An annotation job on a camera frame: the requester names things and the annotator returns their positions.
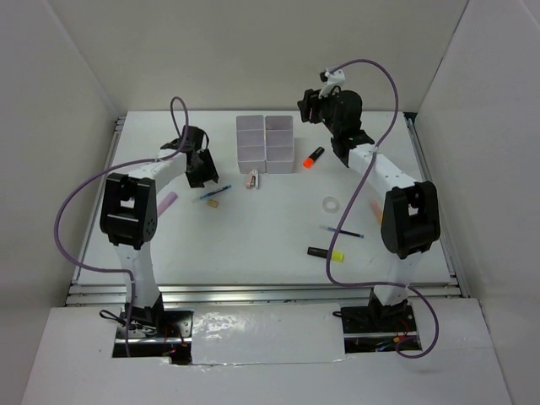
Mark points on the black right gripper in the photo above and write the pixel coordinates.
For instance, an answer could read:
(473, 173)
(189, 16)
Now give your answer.
(310, 100)

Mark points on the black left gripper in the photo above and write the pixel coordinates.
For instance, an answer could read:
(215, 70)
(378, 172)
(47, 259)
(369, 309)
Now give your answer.
(210, 172)

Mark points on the blue transparent pen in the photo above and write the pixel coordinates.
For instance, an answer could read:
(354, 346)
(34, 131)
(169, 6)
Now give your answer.
(207, 195)

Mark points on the lilac eraser stick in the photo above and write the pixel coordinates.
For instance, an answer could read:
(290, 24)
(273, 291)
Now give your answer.
(166, 202)

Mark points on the pink and orange eraser stick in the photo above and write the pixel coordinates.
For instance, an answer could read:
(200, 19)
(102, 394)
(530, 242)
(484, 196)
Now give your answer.
(376, 210)

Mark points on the dark blue pen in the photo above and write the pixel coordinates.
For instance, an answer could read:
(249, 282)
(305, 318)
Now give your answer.
(342, 231)

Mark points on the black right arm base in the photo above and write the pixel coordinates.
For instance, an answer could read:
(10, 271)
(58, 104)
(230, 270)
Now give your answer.
(377, 320)

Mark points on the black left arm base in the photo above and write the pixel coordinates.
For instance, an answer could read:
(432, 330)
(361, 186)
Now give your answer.
(153, 326)

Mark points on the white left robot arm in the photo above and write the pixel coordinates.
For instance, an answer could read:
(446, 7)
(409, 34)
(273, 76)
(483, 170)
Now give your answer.
(129, 213)

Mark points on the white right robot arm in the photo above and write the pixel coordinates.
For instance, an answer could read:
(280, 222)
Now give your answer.
(410, 220)

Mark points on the tan eraser block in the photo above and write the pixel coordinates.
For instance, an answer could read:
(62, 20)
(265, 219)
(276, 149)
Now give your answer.
(212, 203)

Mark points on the right white divided container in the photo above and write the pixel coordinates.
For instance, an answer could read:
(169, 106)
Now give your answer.
(279, 144)

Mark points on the white divided container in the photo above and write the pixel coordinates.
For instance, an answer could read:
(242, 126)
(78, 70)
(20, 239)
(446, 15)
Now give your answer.
(279, 144)
(250, 138)

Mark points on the orange and black highlighter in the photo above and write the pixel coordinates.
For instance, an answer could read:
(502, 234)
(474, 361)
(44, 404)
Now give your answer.
(313, 157)

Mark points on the left white divided container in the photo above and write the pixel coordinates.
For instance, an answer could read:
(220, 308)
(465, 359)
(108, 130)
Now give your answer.
(250, 138)

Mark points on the clear tape roll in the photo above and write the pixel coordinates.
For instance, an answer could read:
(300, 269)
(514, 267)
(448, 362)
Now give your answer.
(330, 205)

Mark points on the yellow and black highlighter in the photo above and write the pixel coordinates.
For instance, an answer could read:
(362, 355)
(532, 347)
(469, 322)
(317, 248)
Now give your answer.
(336, 256)

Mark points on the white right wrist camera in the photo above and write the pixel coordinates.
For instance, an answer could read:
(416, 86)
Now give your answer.
(331, 79)

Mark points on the aluminium table frame rail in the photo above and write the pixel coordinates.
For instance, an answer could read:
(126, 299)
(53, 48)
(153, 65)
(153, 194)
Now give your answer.
(253, 246)

